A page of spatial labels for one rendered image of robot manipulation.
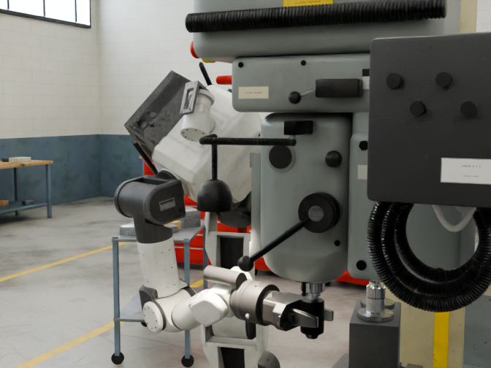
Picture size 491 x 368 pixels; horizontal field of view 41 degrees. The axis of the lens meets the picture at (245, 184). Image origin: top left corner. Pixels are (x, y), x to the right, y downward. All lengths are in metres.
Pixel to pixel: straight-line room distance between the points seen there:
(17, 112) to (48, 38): 1.49
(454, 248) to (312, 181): 0.27
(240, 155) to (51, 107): 10.36
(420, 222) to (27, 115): 10.59
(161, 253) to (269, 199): 0.48
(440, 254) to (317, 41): 0.41
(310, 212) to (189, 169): 0.52
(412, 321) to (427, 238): 2.01
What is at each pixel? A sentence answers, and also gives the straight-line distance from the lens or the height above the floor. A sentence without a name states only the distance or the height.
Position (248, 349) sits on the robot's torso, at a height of 0.92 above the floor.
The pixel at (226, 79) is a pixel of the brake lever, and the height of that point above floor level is 1.70.
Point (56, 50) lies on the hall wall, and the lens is 12.09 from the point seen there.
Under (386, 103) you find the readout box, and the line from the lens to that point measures 0.86.
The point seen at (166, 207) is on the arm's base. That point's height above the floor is 1.40.
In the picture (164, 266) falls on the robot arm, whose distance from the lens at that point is 1.64.
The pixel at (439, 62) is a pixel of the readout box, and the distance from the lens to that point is 0.85.
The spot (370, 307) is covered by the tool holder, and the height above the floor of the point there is 1.14.
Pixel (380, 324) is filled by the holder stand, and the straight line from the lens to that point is 1.68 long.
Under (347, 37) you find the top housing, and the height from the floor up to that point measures 1.75.
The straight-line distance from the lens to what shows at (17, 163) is 10.12.
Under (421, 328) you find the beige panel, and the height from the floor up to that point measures 0.67.
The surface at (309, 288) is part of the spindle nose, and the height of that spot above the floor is 1.29.
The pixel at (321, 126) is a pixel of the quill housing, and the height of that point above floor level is 1.61.
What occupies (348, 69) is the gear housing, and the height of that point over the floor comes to 1.70.
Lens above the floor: 1.63
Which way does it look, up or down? 6 degrees down
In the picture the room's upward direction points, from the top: straight up
